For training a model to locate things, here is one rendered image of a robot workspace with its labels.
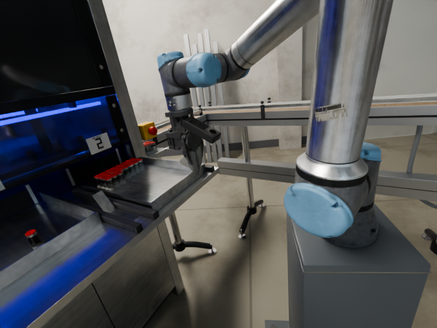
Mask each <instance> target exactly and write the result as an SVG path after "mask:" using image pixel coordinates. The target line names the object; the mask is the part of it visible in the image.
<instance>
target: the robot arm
mask: <svg viewBox="0 0 437 328"><path fill-rule="evenodd" d="M392 6H393V0H276V1H275V2H274V3H273V4H272V5H271V6H270V7H269V8H268V9H267V10H266V11H265V12H264V13H263V14H262V15H261V16H260V18H259V19H258V20H257V21H256V22H255V23H254V24H253V25H252V26H251V27H250V28H249V29H248V30H247V31H246V32H245V33H244V34H243V35H242V36H241V37H240V38H239V39H238V40H237V41H236V42H235V43H234V44H233V45H232V46H231V47H230V48H229V49H228V50H227V51H225V52H224V53H197V54H195V55H192V56H189V57H184V56H183V53H182V52H180V51H171V52H167V53H162V54H159V55H158V56H157V63H158V67H159V68H158V71H159V73H160V76H161V82H162V85H163V90H164V94H165V99H166V104H167V107H168V110H169V111H170V112H168V113H165V116H166V117H169V118H170V123H171V126H172V127H171V128H172V129H171V128H170V130H169V129H168V132H167V133H166V138H167V142H168V147H169V149H174V150H181V149H182V152H183V158H181V159H180V163H181V164H182V165H184V166H186V167H188V168H191V170H192V171H193V173H195V174H198V173H199V172H200V167H201V164H202V157H203V151H204V145H203V141H202V139H204V140H206V141H207V142H209V143H211V144H213V143H214V142H216V141H218V140H219V139H220V136H221V132H219V131H217V130H216V129H214V128H212V127H210V126H208V125H207V124H205V123H203V122H201V121H200V120H198V119H196V118H194V117H193V116H190V117H189V114H192V113H193V108H192V106H193V104H192V98H191V92H190V88H196V87H201V88H205V87H210V86H212V85H215V84H217V83H223V82H227V81H236V80H239V79H241V78H244V77H245V76H247V74H248V73H249V70H250V68H251V67H252V66H253V65H255V63H257V62H258V61H259V60H261V59H262V58H264V56H266V55H267V54H268V53H270V52H271V51H272V50H273V49H274V48H276V47H277V46H278V45H280V44H281V43H282V42H283V41H284V40H286V39H287V38H288V37H290V36H291V35H292V34H293V33H295V32H296V31H297V30H299V29H300V28H301V27H302V26H303V25H305V24H306V23H307V22H309V21H310V20H311V19H312V18H313V17H315V16H316V15H318V14H319V19H318V27H317V40H316V47H315V60H314V68H313V81H312V88H311V102H310V115H309V122H308V135H307V142H306V151H305V152H304V153H303V154H301V155H300V156H299V157H298V158H297V162H296V169H295V182H294V184H293V185H291V186H289V187H288V189H287V191H286V193H285V195H284V206H285V210H286V212H287V214H288V215H289V216H290V218H292V220H294V222H295V223H296V224H297V225H298V226H299V227H301V229H303V230H305V231H307V232H308V233H310V234H313V235H315V236H319V237H321V238H323V239H324V240H326V241H328V242H330V243H333V244H335V245H339V246H342V247H350V248H359V247H366V246H368V245H370V244H372V243H374V242H375V240H376V239H377V236H378V221H377V217H376V215H375V211H374V207H373V204H374V199H375V192H376V188H377V180H378V172H379V167H380V162H382V160H381V149H380V148H379V147H378V146H376V145H374V144H371V143H365V142H364V136H365V131H366V127H367V121H368V118H369V112H370V108H371V103H372V99H373V94H374V90H375V85H376V81H377V75H378V70H379V66H380V61H381V57H382V52H383V48H384V43H385V39H386V33H387V30H388V24H389V20H390V15H391V9H392Z"/></svg>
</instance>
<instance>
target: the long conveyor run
mask: <svg viewBox="0 0 437 328"><path fill-rule="evenodd" d="M267 99H268V102H267V103H264V101H261V103H254V104H242V105H220V106H211V105H210V103H211V102H208V104H209V105H208V107H202V106H201V105H199V106H198V107H192V108H193V110H194V112H195V111H198V110H201V111H202V112H201V113H198V114H196V115H195V116H200V115H206V120H207V125H208V126H308V122H309V115H310V102H311V100H310V101H299V102H276V103H271V101H270V99H271V98H270V97H269V98H267ZM367 126H437V93H434V94H413V95H400V96H378V97H373V99H372V103H371V108H370V112H369V118H368V121H367Z"/></svg>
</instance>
